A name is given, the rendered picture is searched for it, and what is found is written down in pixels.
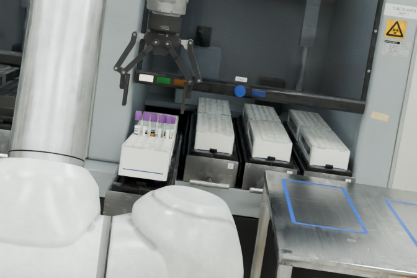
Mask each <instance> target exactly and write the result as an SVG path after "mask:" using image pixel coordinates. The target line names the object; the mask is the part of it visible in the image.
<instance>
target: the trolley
mask: <svg viewBox="0 0 417 278"><path fill-rule="evenodd" d="M269 218H270V219H271V227H272V235H273V240H274V247H275V252H276V259H277V266H276V273H275V277H274V278H291V274H292V267H301V268H306V269H314V270H319V271H328V272H336V273H340V274H349V275H354V276H362V277H370V278H417V192H414V191H406V190H401V189H392V188H387V187H379V186H371V185H366V184H358V183H353V182H344V181H336V180H332V179H323V178H319V177H310V176H302V175H297V174H289V173H280V172H275V171H267V170H265V172H264V187H263V191H262V199H261V206H260V211H259V218H258V226H257V230H256V238H255V242H254V250H253V258H252V262H251V270H250V274H249V278H260V276H261V269H262V261H263V257H264V249H265V245H266V237H267V230H268V226H269Z"/></svg>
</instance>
